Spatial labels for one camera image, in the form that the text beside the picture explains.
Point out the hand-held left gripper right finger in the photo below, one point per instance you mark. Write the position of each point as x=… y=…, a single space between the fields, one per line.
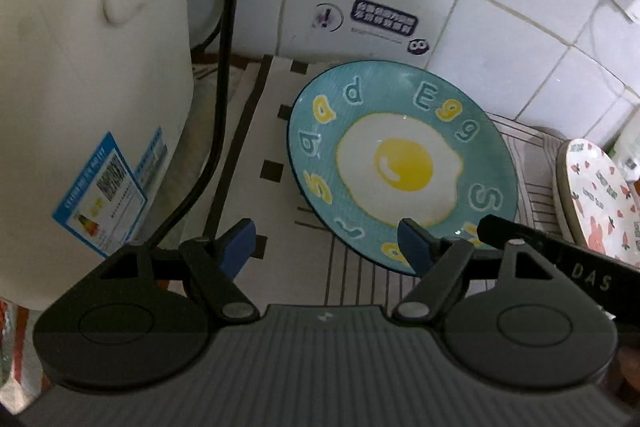
x=415 y=249

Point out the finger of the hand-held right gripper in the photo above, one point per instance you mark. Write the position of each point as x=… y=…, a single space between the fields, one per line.
x=495 y=227

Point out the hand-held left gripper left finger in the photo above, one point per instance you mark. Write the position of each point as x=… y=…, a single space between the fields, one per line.
x=240 y=244

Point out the striped white tablecloth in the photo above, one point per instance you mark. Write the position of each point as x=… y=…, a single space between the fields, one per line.
x=300 y=187

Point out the small owl wall sticker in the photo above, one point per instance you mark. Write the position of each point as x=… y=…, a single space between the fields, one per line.
x=417 y=47

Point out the pink printed white plate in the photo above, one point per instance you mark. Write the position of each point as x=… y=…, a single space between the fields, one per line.
x=595 y=187

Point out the teal fried egg plate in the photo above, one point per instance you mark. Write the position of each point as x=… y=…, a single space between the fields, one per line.
x=400 y=157

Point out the white plastic bag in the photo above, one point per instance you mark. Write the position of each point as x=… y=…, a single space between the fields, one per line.
x=627 y=152

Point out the dark rectangular wall sticker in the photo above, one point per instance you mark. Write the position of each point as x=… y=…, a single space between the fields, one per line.
x=384 y=16

